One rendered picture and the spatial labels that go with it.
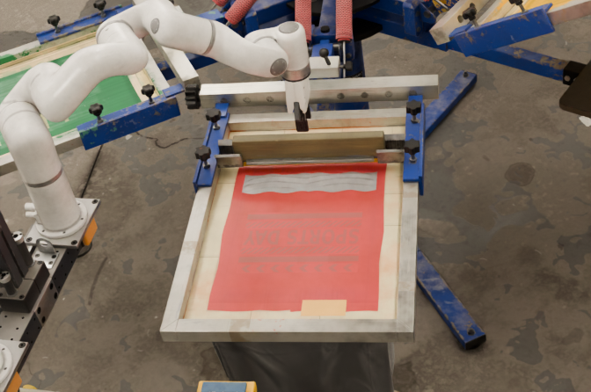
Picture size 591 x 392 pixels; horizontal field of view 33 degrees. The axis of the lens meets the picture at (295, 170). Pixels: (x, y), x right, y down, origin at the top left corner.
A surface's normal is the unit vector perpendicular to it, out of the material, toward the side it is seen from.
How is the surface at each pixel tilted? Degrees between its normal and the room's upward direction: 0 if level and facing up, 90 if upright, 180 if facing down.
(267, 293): 0
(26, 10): 0
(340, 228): 0
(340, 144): 90
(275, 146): 90
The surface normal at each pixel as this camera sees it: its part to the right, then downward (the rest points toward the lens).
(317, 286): -0.14, -0.73
